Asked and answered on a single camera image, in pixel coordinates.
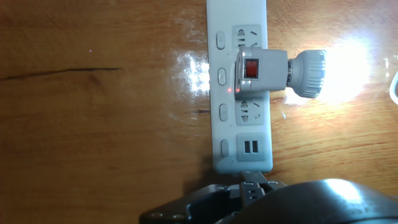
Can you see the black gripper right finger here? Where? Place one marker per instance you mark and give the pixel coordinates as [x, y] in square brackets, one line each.
[272, 184]

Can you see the white power strip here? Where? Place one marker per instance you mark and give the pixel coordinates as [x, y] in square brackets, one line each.
[224, 124]

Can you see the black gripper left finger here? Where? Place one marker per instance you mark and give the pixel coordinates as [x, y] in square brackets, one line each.
[192, 202]

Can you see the white bulb holder with bulb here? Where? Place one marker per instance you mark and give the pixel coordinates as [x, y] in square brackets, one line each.
[270, 70]

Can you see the brown wooden board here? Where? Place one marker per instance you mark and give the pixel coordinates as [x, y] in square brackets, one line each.
[93, 124]

